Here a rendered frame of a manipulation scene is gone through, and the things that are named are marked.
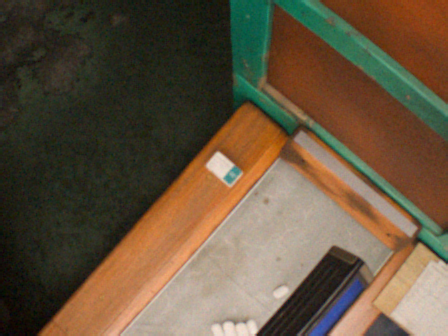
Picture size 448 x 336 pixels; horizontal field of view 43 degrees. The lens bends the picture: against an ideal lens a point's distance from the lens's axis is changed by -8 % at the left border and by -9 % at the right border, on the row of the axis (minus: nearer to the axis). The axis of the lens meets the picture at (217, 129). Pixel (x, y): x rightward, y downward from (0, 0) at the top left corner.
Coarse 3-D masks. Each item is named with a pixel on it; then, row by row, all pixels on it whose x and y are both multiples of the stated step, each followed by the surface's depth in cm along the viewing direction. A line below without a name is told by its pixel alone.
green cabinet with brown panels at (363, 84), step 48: (240, 0) 82; (288, 0) 71; (336, 0) 65; (384, 0) 58; (432, 0) 51; (240, 48) 98; (288, 48) 87; (336, 48) 72; (384, 48) 66; (432, 48) 58; (288, 96) 105; (336, 96) 89; (384, 96) 76; (432, 96) 65; (336, 144) 104; (384, 144) 89; (432, 144) 76; (384, 192) 104; (432, 192) 90
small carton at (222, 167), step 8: (216, 160) 113; (224, 160) 113; (208, 168) 113; (216, 168) 113; (224, 168) 113; (232, 168) 113; (224, 176) 113; (232, 176) 113; (240, 176) 114; (232, 184) 113
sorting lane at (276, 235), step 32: (256, 192) 116; (288, 192) 116; (320, 192) 116; (224, 224) 115; (256, 224) 114; (288, 224) 114; (320, 224) 114; (352, 224) 114; (192, 256) 113; (224, 256) 113; (256, 256) 113; (288, 256) 113; (320, 256) 112; (384, 256) 112; (192, 288) 112; (224, 288) 111; (256, 288) 111; (160, 320) 110; (192, 320) 110; (224, 320) 110; (256, 320) 109
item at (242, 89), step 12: (240, 84) 116; (240, 96) 123; (252, 96) 117; (264, 96) 111; (264, 108) 117; (276, 108) 111; (276, 120) 118; (288, 120) 112; (288, 132) 119; (420, 240) 110; (432, 240) 104; (432, 252) 110; (444, 252) 105
